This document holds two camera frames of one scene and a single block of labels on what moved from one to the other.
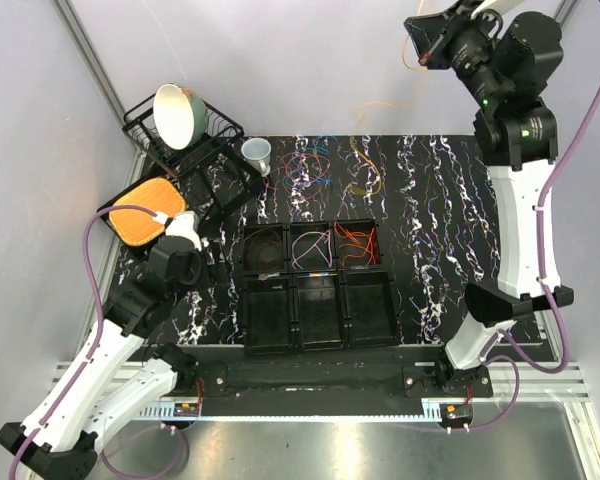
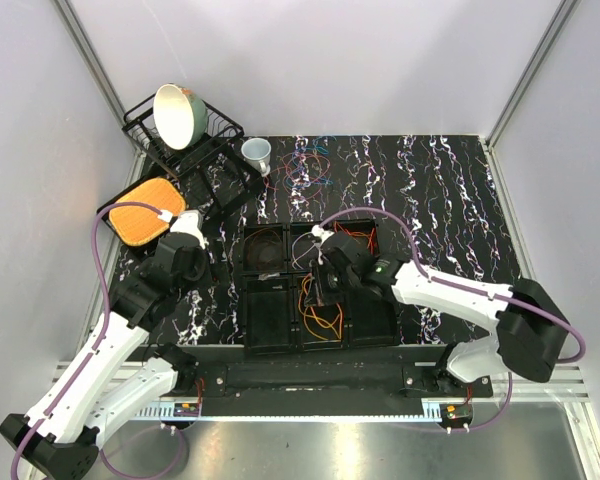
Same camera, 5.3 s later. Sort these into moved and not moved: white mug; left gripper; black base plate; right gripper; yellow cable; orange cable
Moved: right gripper; yellow cable
Not moved: orange cable; black base plate; left gripper; white mug
